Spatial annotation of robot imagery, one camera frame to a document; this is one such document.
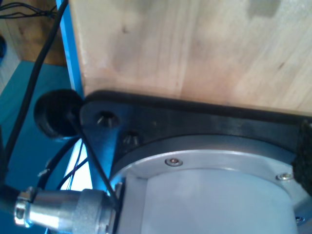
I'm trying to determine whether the black fabric strap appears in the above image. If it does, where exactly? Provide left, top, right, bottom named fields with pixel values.
left=291, top=118, right=312, bottom=194

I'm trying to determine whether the thin black wire bundle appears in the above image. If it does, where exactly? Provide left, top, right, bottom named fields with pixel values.
left=0, top=1, right=59, bottom=20

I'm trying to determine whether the thin black cable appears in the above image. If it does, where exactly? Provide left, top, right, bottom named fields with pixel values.
left=36, top=137, right=82, bottom=191
left=70, top=109, right=122, bottom=213

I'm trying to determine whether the black round knob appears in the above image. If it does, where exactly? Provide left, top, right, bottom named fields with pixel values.
left=34, top=89, right=85, bottom=141

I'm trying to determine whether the thick black cable silver connector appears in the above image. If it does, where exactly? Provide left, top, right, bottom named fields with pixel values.
left=0, top=0, right=116, bottom=234

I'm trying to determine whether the blue sofa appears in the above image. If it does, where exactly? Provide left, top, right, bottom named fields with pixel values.
left=0, top=60, right=82, bottom=234

